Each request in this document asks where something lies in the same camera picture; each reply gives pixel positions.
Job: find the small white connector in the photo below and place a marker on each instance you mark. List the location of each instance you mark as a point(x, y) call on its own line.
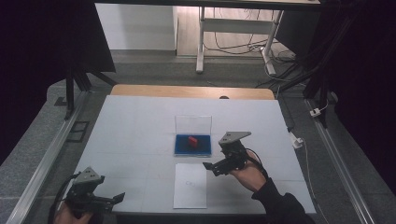
point(315, 112)

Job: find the person's right hand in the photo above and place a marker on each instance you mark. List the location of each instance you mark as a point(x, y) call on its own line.
point(249, 177)

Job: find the white table cover sheet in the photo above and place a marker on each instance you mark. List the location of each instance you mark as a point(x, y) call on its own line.
point(134, 130)

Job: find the black curtain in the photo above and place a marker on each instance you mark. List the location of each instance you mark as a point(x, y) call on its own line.
point(40, 46)
point(367, 77)

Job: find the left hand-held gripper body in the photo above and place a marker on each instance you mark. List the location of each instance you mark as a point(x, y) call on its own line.
point(85, 193)

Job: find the black metal stand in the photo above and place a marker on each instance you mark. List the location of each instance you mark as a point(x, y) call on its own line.
point(317, 71)

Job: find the person's left hand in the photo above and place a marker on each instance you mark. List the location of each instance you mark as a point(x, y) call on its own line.
point(67, 217)

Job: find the clear ink pad box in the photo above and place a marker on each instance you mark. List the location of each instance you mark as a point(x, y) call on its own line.
point(193, 149)

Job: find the white metal desk frame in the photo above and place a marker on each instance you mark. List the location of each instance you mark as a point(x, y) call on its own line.
point(236, 25)

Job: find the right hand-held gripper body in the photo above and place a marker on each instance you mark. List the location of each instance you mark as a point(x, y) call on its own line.
point(233, 154)

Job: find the wooden table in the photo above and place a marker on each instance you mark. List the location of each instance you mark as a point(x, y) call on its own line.
point(174, 91)

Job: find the red stamp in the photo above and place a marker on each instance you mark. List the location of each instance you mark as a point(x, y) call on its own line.
point(192, 142)

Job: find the white power adapter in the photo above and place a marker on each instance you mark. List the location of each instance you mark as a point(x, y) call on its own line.
point(296, 141)

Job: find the aluminium rail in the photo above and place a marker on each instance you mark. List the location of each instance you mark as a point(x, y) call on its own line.
point(46, 161)
point(339, 161)

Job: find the black floor bracket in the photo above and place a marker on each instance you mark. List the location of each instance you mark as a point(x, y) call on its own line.
point(77, 132)

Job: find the black tripod stand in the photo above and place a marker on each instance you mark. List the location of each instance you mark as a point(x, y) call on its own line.
point(72, 90)

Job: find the white cabinet panel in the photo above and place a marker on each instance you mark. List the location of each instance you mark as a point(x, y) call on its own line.
point(137, 28)

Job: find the white paper sheet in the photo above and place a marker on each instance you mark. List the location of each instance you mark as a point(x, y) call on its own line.
point(190, 193)

